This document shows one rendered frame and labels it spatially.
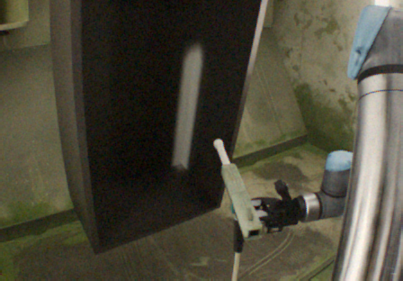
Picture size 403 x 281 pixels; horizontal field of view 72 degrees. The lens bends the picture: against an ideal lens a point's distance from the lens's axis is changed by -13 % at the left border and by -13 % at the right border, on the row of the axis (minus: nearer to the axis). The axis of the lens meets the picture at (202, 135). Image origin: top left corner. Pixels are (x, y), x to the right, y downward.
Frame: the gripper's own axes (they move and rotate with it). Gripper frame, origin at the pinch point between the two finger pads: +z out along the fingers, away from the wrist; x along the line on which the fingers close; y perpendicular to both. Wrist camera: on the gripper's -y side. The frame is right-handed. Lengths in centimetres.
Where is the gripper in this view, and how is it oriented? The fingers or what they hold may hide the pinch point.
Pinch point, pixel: (237, 212)
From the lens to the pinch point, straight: 93.3
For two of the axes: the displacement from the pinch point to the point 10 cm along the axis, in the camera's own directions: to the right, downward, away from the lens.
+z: -9.9, 0.6, -1.6
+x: -1.7, -4.7, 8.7
